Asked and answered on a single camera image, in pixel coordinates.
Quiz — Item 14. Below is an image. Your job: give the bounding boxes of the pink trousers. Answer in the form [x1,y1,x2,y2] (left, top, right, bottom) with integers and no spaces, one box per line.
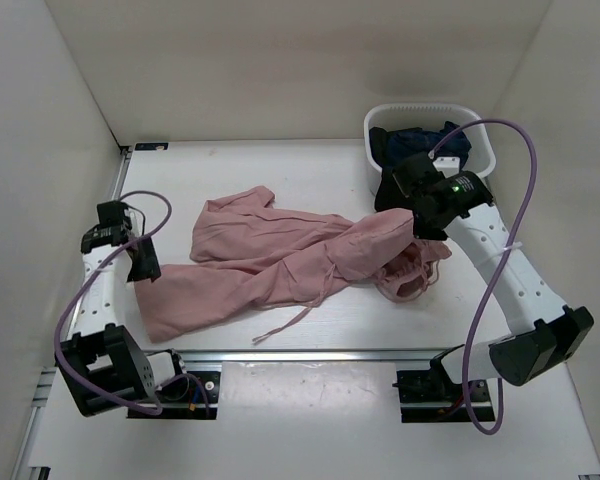
[135,186,451,344]

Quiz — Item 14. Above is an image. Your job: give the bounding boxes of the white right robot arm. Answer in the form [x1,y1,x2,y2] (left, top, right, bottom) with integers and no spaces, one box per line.
[382,153,594,400]

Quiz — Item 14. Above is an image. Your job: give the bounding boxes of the dark blue garment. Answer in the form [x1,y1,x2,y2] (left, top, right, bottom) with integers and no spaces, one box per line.
[386,121,472,167]

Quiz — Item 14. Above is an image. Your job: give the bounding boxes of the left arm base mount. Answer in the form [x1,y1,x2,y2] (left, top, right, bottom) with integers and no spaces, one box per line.
[127,362,222,421]

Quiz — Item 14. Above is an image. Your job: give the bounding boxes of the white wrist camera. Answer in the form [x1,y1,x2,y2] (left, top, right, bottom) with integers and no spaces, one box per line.
[433,156,463,178]
[129,210,146,237]

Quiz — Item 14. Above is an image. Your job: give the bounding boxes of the blue corner label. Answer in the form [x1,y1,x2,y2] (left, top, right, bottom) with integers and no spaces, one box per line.
[134,142,169,151]

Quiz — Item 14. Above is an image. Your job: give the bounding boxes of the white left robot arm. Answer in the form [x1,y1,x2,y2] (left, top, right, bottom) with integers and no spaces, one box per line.
[54,200,190,417]

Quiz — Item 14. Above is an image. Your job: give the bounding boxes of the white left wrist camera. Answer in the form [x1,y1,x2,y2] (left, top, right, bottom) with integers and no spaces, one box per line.
[129,210,146,237]

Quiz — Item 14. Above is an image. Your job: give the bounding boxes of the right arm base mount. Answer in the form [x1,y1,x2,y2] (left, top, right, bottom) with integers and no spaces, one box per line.
[392,370,496,424]

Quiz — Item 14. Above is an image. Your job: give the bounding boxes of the black garment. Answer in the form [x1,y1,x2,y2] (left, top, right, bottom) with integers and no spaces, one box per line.
[369,127,408,212]

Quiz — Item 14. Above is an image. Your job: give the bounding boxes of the white plastic basket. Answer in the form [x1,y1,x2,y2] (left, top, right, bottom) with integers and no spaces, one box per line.
[363,102,496,195]

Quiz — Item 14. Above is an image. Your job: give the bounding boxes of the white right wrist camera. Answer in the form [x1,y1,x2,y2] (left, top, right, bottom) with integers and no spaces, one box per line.
[433,156,463,178]

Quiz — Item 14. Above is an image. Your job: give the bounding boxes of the left aluminium rail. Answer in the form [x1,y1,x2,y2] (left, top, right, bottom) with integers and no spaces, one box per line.
[62,145,133,340]

